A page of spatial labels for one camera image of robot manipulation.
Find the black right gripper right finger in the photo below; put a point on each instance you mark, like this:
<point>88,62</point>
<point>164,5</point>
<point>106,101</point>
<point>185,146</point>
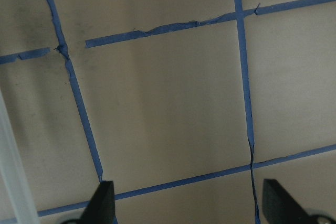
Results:
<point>279,207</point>

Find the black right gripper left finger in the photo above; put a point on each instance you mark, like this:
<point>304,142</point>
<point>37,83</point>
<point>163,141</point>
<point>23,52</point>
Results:
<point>101,207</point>

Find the clear plastic box lid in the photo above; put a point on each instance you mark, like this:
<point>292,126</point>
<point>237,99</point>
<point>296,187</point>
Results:
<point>13,173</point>

